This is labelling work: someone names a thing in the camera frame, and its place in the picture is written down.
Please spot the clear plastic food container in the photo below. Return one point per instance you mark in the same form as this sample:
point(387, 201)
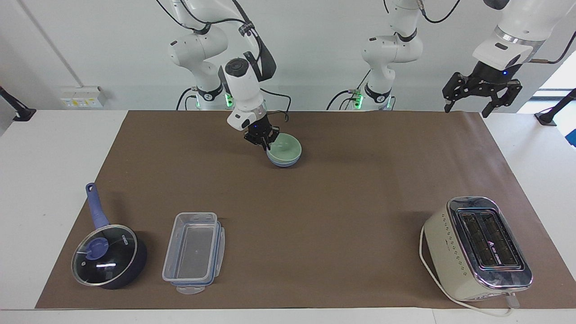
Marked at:
point(193, 252)

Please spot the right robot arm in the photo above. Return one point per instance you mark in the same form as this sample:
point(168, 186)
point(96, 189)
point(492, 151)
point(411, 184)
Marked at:
point(240, 85)

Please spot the dark blue saucepan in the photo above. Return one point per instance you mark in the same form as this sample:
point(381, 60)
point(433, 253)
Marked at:
point(130, 265)

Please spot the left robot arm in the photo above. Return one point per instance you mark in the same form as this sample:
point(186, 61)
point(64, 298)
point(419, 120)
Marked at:
point(391, 47)

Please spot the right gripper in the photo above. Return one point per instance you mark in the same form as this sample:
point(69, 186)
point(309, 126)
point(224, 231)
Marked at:
point(258, 126)

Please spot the blue bowl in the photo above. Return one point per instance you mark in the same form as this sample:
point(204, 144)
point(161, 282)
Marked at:
point(284, 164)

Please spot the cream and chrome toaster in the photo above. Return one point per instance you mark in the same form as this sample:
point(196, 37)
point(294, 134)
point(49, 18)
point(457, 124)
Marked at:
point(454, 261)

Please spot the glass lid with blue knob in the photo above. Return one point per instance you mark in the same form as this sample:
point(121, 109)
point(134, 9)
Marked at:
point(104, 254)

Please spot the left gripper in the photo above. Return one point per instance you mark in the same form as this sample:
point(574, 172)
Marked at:
point(490, 77)

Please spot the white wall socket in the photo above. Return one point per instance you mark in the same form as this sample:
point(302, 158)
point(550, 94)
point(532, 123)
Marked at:
point(81, 96)

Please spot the green bowl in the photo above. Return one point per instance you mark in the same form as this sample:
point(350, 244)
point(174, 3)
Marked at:
point(285, 147)

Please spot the black stand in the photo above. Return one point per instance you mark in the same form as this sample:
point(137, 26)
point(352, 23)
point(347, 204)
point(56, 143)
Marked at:
point(18, 111)
point(551, 114)

